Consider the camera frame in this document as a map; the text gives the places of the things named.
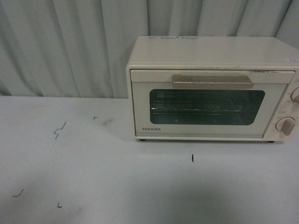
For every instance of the glass oven door with handle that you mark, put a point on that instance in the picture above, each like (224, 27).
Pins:
(260, 93)

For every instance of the white Toshiba toaster oven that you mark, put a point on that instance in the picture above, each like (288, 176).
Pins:
(219, 53)

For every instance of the beige lower oven knob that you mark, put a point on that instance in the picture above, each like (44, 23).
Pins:
(285, 125)

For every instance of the beige oven knob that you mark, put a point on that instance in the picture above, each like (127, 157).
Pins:
(285, 125)
(295, 96)

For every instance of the beige upper oven knob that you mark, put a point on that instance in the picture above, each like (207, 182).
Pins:
(295, 96)

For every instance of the white pleated curtain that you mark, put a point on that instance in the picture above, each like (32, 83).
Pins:
(80, 48)

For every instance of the metal oven wire rack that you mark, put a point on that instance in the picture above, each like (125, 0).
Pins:
(173, 101)

